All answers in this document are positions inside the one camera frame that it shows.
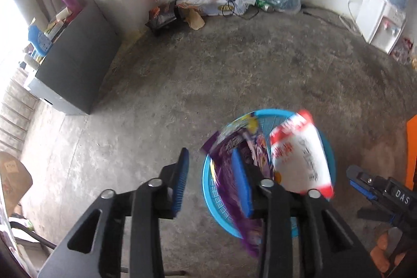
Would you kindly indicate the white water dispenser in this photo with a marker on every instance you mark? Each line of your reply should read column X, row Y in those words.
column 380, row 23

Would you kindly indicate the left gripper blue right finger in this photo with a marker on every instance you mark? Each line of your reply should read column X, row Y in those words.
column 244, row 191

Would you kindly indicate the blue plastic trash basket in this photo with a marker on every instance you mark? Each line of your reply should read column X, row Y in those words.
column 268, row 119

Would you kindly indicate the grey low cabinet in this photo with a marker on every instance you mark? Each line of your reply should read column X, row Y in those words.
column 70, row 76

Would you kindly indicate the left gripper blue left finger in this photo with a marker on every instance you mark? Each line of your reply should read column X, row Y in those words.
column 179, row 180

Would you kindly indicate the floor trash pile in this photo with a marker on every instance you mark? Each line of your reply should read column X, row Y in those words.
column 193, row 12

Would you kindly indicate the white red snack bag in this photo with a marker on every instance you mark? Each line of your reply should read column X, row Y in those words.
column 298, row 156

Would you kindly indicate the right hand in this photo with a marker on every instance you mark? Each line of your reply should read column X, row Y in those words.
column 379, row 252

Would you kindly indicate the purple snack wrapper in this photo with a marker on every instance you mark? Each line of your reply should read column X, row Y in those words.
column 244, row 134

